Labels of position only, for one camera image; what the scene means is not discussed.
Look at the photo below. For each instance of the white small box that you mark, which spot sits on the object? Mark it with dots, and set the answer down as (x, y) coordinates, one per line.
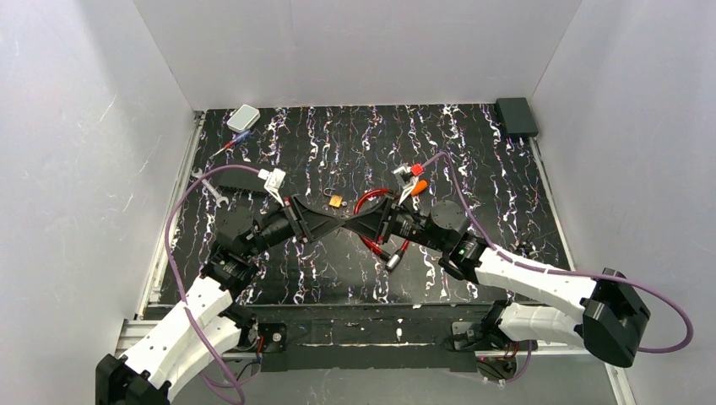
(243, 118)

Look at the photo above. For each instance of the silver open-end wrench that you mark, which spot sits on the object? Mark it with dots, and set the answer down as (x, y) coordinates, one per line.
(220, 200)

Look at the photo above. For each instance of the red blue small screwdriver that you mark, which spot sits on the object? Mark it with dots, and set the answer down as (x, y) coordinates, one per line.
(236, 139)

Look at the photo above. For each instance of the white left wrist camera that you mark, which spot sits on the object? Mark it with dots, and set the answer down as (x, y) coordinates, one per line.
(273, 180)

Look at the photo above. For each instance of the brass padlock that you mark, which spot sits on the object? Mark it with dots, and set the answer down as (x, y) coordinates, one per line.
(334, 200)

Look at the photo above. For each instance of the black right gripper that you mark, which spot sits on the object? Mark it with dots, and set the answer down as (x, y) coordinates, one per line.
(388, 218)

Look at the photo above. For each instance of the red cable lock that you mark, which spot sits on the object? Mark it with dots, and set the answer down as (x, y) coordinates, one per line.
(391, 261)

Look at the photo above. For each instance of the aluminium frame rail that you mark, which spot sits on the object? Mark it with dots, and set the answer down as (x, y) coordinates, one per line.
(152, 289)

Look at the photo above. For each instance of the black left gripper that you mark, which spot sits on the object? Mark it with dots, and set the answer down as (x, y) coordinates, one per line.
(298, 218)

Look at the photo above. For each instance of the black box in corner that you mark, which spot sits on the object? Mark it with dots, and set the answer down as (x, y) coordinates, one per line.
(516, 118)

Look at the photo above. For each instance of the orange handled screwdriver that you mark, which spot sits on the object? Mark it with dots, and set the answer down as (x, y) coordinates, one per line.
(420, 187)

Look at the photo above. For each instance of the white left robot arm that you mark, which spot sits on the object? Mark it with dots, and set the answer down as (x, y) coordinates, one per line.
(207, 321)

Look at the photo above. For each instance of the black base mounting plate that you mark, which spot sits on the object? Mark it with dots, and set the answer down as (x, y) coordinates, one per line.
(380, 337)

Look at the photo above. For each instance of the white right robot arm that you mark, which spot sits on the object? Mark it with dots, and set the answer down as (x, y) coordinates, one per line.
(602, 313)

